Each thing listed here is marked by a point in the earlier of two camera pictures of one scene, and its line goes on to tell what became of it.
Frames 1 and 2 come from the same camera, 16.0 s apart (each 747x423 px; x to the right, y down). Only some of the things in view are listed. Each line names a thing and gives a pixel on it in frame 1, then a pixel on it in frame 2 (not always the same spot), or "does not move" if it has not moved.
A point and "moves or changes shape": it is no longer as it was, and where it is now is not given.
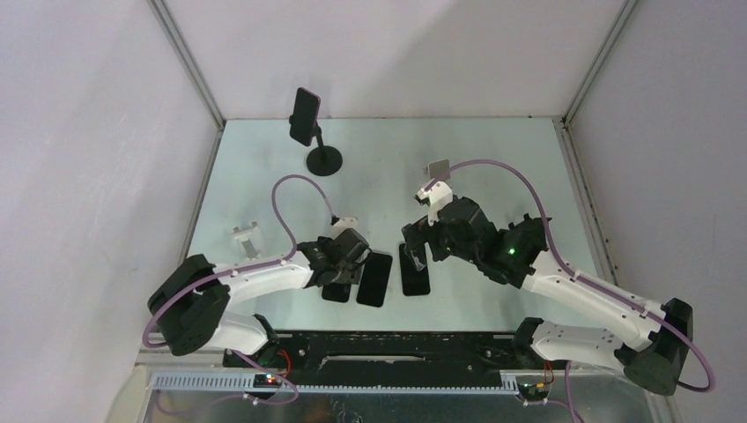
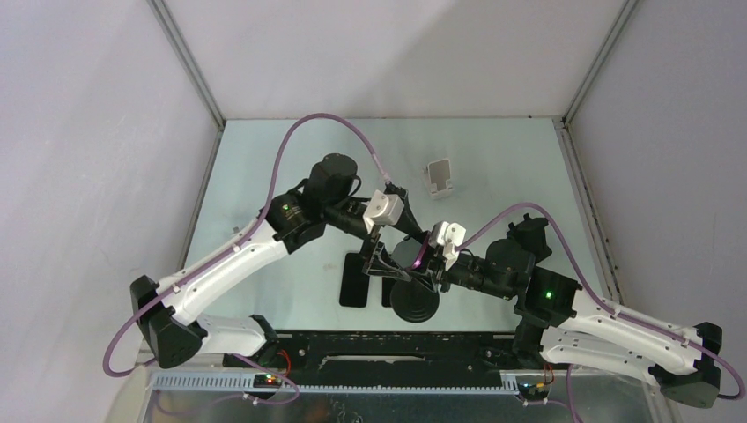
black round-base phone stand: [322, 160] to [413, 302]
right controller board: [535, 391] does not move
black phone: [373, 284] moves or changes shape
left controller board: [266, 381] does not move
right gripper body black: [438, 241] to [456, 275]
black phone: [336, 292] to [356, 284]
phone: [306, 109] to [406, 251]
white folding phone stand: [435, 169] does not move
